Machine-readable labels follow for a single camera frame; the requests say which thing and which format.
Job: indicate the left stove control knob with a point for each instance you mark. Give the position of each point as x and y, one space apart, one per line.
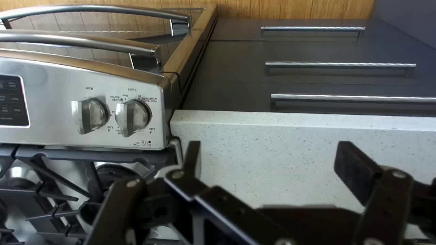
89 115

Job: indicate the stove control knob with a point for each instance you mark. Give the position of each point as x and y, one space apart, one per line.
89 115
131 116

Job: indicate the stainless steel gas stove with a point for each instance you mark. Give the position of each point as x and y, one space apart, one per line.
86 97

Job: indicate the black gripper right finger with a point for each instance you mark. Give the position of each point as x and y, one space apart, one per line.
391 198

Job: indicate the dark grey drawer cabinet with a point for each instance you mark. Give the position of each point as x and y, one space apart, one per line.
356 67

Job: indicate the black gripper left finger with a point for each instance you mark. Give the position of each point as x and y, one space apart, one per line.
133 207

